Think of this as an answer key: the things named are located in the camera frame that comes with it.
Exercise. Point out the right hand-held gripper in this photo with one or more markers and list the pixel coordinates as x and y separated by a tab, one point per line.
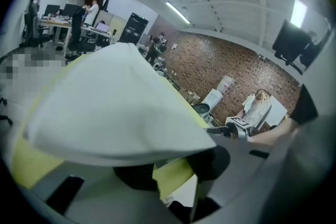
238	127

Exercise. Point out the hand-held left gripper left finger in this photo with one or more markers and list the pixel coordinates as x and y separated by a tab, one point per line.
105	199

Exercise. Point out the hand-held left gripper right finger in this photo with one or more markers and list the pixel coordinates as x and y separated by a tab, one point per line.
212	165

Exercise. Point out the white book with yellow cover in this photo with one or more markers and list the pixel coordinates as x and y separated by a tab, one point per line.
113	102

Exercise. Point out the person's right forearm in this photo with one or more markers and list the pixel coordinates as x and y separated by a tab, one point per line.
267	135

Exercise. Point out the open laptop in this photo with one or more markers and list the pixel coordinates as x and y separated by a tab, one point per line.
102	27

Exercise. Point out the grey round appliance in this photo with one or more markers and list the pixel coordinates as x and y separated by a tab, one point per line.
200	108

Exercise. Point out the white water dispenser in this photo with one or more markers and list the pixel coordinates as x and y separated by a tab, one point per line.
212	99

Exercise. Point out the pale plastic bag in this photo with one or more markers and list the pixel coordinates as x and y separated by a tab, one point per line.
256	108

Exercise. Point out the cardboard box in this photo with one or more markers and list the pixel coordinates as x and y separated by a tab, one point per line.
189	96

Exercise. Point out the white board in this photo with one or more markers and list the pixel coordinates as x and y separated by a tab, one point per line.
277	110

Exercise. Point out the white machine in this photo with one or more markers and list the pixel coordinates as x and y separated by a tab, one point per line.
160	65

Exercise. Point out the large black monitor on stand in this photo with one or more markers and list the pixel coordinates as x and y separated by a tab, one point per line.
288	42

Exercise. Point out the long ceiling light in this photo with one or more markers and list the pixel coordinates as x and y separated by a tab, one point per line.
177	11

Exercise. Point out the black server cabinet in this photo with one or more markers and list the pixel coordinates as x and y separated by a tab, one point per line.
134	27

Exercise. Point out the bright ceiling light panel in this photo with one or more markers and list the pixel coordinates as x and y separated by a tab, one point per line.
299	11

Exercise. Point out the beige cabinet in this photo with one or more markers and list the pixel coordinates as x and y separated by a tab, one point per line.
115	25

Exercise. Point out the white office desk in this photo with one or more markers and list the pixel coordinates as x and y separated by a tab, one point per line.
56	23
98	34

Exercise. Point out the black office chair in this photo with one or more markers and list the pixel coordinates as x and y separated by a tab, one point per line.
77	34
32	32

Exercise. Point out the black desktop monitor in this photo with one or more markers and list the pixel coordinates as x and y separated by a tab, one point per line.
71	9
51	9

